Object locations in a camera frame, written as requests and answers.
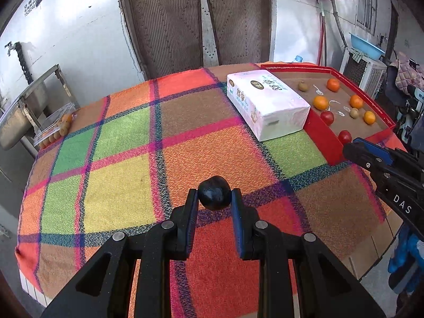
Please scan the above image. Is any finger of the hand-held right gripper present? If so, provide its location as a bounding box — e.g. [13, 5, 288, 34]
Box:
[343, 142, 388, 174]
[352, 137, 409, 166]

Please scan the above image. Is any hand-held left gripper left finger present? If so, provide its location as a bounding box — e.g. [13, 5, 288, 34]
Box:
[41, 188, 199, 318]

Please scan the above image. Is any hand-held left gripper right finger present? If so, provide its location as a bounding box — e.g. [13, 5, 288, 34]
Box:
[231, 188, 386, 318]

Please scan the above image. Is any dark plum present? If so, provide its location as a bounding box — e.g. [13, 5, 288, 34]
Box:
[198, 175, 231, 210]

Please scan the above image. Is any red cardboard box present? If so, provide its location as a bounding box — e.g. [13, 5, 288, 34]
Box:
[260, 62, 397, 166]

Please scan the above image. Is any black scooter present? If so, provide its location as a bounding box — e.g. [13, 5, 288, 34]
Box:
[384, 61, 424, 146]

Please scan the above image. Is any colourful plaid blanket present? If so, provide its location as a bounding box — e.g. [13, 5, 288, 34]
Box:
[15, 62, 408, 318]

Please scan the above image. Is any white air conditioner unit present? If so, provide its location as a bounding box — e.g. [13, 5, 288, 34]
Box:
[341, 47, 387, 98]

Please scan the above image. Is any pink quilted cover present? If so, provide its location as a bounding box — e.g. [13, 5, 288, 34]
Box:
[394, 51, 424, 90]

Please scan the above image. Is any blue plastic basin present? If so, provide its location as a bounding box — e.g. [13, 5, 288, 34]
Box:
[350, 33, 386, 58]

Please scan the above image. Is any white tissue pack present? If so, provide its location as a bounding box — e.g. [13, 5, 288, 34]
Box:
[226, 70, 311, 142]

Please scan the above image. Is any red and white stick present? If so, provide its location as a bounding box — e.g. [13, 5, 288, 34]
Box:
[319, 2, 328, 65]

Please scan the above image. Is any wooden pole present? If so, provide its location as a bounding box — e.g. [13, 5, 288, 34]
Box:
[329, 0, 348, 48]

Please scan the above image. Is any white framed window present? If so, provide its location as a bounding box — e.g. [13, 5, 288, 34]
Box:
[355, 0, 378, 35]

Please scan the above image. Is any pile of kiwis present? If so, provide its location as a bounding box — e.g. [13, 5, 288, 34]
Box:
[39, 119, 72, 148]

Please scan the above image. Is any clear plastic container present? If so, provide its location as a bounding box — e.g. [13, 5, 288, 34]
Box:
[33, 103, 76, 149]

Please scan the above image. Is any metal sink on frame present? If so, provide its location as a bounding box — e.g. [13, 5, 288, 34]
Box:
[0, 64, 80, 149]

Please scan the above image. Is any person in brown corduroy trousers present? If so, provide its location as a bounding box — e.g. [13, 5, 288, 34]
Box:
[115, 0, 275, 80]

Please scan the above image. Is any black hose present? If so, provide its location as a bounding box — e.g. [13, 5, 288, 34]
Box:
[16, 41, 34, 85]

